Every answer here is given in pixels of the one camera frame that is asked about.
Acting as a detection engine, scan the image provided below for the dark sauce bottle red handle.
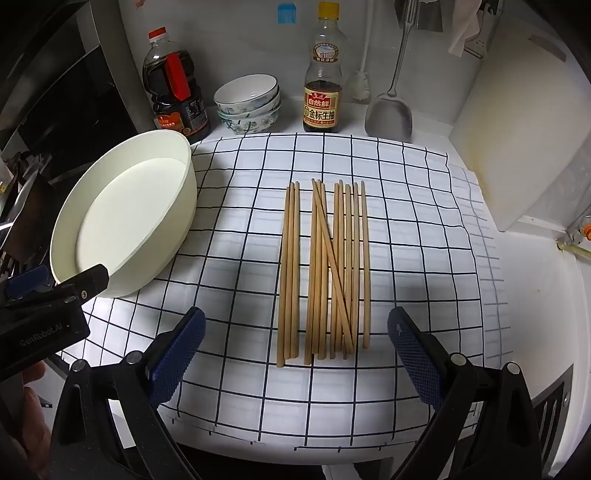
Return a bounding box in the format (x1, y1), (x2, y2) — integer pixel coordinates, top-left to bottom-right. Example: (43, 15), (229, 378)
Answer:
(141, 28), (212, 145)

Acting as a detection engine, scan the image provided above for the gas valve orange knob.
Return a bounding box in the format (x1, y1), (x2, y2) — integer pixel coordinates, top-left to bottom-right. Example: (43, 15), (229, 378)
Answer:
(556, 212), (591, 245)

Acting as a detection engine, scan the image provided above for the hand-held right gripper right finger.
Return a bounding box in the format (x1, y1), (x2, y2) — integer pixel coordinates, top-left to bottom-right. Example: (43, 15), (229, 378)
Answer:
(387, 307), (555, 480)

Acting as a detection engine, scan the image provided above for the dark slotted panel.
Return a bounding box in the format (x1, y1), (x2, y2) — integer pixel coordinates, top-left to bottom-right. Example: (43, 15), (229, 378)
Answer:
(531, 364), (575, 462)

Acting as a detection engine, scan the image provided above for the beige hanging towel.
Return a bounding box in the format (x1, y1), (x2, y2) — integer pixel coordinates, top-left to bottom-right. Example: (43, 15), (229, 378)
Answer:
(447, 0), (490, 60)

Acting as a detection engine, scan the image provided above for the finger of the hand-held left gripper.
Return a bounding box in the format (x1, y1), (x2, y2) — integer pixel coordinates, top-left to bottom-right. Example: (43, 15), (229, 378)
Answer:
(53, 264), (110, 305)
(0, 268), (56, 305)

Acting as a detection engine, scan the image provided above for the black range hood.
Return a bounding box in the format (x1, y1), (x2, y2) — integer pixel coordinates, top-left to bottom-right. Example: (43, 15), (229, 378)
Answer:
(0, 0), (153, 195)

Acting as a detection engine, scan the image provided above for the white cutting board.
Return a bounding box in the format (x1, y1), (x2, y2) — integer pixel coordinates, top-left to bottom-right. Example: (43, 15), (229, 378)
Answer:
(449, 28), (591, 232)

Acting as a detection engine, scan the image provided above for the metal spatula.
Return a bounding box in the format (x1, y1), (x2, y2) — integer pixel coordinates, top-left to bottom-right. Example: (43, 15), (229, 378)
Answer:
(365, 0), (413, 142)

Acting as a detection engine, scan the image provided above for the yellow gas hose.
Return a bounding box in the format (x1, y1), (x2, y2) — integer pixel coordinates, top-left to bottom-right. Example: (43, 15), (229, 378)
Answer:
(556, 240), (591, 260)

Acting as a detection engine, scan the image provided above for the pile of wooden chopsticks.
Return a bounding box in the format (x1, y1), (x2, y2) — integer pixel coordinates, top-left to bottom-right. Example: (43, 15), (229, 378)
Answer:
(276, 179), (371, 368)

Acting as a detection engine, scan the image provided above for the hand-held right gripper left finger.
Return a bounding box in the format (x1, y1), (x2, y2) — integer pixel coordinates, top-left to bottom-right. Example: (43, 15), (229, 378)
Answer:
(48, 306), (207, 480)

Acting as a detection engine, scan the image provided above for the white bottle brush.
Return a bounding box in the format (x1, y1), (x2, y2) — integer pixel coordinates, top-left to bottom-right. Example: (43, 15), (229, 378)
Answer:
(346, 28), (377, 103)

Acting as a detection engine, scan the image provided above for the large white bowl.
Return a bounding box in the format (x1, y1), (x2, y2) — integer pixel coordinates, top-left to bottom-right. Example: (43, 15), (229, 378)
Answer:
(50, 129), (198, 299)

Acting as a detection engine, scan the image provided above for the white floral ceramic bowl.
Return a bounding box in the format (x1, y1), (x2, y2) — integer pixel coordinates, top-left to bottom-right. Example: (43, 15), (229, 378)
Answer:
(216, 99), (281, 121)
(218, 108), (281, 136)
(213, 74), (281, 112)

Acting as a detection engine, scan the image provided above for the soy sauce bottle yellow cap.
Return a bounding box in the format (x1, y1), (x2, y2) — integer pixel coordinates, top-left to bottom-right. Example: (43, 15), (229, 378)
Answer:
(302, 1), (348, 134)

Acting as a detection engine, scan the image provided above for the person's left hand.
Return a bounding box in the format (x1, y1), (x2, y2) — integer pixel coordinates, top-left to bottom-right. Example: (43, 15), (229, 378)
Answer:
(21, 362), (54, 467)

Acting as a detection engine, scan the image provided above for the white black-grid cloth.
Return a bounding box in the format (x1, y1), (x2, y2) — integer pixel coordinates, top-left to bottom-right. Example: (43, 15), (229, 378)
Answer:
(60, 133), (511, 450)

